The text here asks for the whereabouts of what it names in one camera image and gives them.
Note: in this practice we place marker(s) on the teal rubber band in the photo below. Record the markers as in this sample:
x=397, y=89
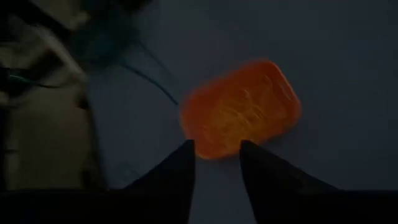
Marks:
x=155, y=85

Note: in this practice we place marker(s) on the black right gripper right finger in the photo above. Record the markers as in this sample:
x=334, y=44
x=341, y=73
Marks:
x=267, y=186

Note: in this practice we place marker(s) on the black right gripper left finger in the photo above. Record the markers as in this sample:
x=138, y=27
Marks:
x=177, y=180

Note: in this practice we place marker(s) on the orange plastic basket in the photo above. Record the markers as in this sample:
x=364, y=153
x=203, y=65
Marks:
x=280, y=90

